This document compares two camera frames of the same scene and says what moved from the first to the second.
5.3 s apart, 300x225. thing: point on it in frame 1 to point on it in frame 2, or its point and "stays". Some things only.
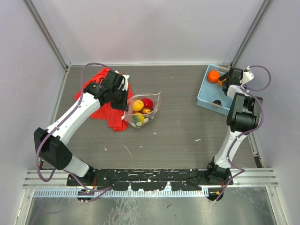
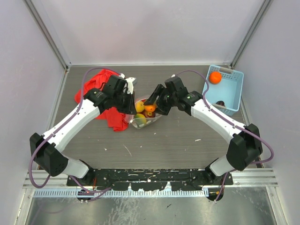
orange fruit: [213, 76] stays
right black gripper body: [223, 77] to [166, 101]
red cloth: [117, 119] stays
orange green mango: [220, 83] to [150, 108]
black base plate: [152, 179] stays
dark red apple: [150, 107] to [151, 114]
